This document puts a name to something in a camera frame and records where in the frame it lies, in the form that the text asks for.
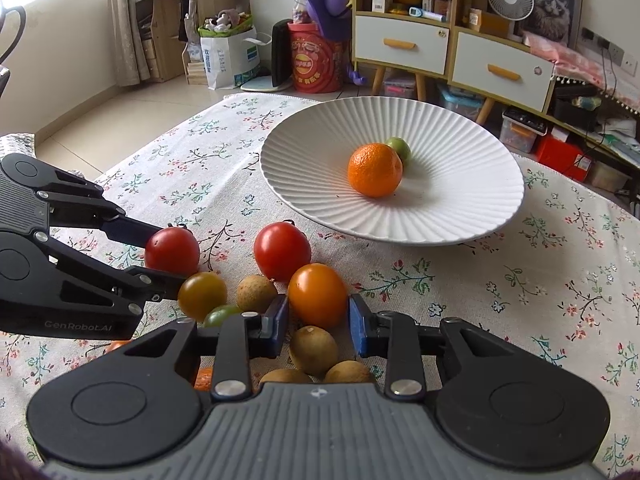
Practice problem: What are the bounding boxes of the red printed round tub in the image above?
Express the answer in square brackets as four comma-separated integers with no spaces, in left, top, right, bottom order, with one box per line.
[286,22,347,93]

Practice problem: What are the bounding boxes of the olive yellow tomato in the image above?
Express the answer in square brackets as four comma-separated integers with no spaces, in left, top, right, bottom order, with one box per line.
[178,272,228,323]

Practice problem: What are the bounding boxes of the clear storage box white lid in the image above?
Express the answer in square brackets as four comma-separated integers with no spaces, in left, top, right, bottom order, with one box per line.
[500,107,548,153]

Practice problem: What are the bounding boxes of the wooden shelf unit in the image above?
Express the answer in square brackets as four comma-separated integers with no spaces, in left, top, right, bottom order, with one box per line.
[135,0,251,86]

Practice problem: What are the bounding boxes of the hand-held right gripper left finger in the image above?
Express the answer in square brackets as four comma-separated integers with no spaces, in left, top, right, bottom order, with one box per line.
[107,294,290,402]

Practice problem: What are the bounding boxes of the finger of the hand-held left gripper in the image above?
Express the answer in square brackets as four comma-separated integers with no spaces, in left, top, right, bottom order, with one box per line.
[30,230,187,318]
[35,165,162,249]

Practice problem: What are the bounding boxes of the purple hat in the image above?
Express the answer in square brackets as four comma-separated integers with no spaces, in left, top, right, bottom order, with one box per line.
[301,0,355,41]

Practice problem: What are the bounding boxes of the wall socket with plugs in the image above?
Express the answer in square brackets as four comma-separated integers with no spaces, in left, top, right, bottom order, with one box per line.
[582,27,626,66]

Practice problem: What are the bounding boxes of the pink cloth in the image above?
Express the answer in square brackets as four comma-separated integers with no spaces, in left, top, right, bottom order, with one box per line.
[522,32,640,111]

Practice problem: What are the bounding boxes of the plush toys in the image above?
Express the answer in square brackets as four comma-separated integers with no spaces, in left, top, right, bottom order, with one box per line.
[202,9,253,33]

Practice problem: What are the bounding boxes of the grey curtain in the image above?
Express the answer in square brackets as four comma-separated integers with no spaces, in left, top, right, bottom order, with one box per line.
[106,0,151,88]

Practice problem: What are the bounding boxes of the clear storage box blue lid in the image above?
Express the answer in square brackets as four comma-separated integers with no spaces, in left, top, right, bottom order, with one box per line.
[437,85,485,120]

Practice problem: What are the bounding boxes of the white drawer with round sticker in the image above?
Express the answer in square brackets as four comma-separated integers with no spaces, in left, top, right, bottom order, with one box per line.
[354,14,450,77]

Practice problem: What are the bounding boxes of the wooden cabinet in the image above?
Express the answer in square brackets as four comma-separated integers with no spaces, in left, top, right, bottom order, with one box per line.
[351,0,556,126]

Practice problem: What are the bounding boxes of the red cardboard box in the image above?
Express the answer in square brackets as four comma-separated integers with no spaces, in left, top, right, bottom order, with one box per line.
[535,135,593,181]

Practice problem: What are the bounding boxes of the floral tablecloth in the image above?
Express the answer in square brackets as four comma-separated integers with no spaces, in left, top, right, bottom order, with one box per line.
[0,92,640,480]

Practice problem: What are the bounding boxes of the white infrared thermometer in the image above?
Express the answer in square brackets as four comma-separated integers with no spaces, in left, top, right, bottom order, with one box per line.
[407,6,447,23]

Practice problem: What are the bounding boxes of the framed cat picture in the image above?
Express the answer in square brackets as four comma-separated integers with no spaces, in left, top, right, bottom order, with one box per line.
[517,0,585,48]

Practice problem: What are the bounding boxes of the brown egg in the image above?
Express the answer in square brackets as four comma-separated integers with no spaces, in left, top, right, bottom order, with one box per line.
[289,326,340,377]

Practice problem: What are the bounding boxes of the brown cardboard box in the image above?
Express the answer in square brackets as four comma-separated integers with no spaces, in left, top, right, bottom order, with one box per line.
[468,8,511,38]

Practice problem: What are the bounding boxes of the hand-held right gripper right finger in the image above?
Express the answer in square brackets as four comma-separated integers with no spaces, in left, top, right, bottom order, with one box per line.
[348,294,536,402]

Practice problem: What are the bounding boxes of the white ribbed plate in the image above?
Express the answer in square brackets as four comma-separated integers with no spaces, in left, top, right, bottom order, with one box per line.
[259,96,526,247]

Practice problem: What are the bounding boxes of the white drawer with flower sticker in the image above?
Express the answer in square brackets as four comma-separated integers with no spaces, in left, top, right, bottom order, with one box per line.
[451,30,555,113]

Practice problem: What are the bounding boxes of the black chair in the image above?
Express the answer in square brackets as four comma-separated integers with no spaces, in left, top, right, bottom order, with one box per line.
[0,5,26,93]

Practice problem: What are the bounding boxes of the orange mandarin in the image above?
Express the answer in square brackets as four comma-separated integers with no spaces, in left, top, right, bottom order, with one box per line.
[348,143,404,198]

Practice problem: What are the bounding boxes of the green cherry tomato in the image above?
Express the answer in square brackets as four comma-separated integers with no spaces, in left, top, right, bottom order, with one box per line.
[385,136,412,166]
[202,305,244,329]

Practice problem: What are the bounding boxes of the red tomato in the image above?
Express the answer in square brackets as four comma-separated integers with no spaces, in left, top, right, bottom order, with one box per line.
[145,227,201,277]
[254,222,312,283]

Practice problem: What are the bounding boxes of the clear storage box pink lid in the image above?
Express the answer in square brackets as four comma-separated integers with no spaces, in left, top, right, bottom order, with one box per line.
[382,72,417,100]

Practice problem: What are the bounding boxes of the black flat panel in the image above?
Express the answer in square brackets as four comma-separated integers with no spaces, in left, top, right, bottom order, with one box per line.
[270,19,293,90]

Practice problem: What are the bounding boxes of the white paper bag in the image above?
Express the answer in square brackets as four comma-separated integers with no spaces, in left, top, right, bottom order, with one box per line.
[200,27,262,91]

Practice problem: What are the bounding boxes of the brown longan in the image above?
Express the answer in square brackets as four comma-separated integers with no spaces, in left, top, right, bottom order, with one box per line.
[258,368,313,387]
[236,275,278,313]
[324,360,373,385]

